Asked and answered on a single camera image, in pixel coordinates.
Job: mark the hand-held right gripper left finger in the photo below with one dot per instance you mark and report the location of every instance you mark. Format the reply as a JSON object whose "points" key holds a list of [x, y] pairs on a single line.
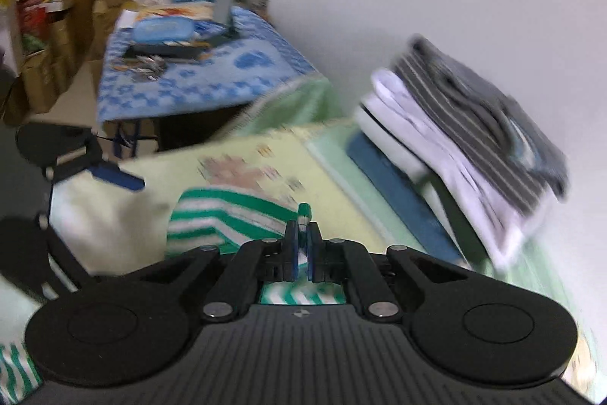
{"points": [[293, 251]]}

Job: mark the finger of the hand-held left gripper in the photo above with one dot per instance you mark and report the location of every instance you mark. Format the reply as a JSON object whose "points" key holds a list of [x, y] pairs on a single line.
{"points": [[118, 178], [66, 253]]}

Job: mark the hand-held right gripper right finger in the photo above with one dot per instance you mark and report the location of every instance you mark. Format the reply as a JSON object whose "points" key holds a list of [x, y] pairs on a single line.
{"points": [[313, 253]]}

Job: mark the green white striped shirt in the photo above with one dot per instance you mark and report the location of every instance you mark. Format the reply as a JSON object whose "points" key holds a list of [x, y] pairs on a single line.
{"points": [[218, 220]]}

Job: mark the stack of folded clothes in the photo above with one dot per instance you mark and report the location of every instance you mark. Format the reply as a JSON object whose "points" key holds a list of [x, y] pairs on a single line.
{"points": [[450, 163]]}

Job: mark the bear print blanket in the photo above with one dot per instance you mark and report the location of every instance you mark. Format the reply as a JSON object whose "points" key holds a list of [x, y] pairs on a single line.
{"points": [[284, 163]]}

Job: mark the blue folded garment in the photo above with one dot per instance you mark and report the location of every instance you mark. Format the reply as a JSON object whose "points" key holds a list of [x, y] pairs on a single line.
{"points": [[393, 191]]}

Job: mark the bunch of keys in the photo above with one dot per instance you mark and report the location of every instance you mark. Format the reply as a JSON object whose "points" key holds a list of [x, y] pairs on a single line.
{"points": [[142, 68]]}

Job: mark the white dark-trimmed folded garment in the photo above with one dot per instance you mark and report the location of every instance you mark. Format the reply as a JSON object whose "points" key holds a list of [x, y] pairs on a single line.
{"points": [[403, 158]]}

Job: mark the blue patterned side table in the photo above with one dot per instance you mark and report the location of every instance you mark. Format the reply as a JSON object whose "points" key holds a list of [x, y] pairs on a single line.
{"points": [[204, 77]]}

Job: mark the black wallet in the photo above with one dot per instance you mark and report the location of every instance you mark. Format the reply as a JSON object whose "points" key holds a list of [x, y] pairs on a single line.
{"points": [[166, 50]]}

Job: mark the grey phone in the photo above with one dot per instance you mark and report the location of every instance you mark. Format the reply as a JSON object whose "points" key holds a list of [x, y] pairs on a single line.
{"points": [[224, 9]]}

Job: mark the grey patterned folded garment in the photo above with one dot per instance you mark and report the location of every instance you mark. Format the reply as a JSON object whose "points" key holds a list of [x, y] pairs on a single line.
{"points": [[474, 111]]}

